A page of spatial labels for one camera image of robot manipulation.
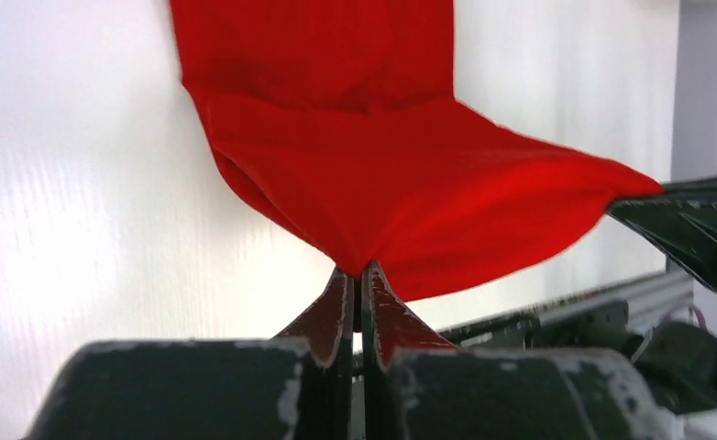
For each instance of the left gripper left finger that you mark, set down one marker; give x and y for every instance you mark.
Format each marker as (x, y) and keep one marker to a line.
(296, 385)

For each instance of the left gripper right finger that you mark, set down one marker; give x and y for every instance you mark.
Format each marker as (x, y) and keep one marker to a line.
(419, 386)

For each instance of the red t shirt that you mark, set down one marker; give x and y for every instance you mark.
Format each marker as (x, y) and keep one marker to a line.
(440, 139)

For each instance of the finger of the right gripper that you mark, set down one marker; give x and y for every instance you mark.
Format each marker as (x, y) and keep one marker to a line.
(696, 255)
(673, 215)

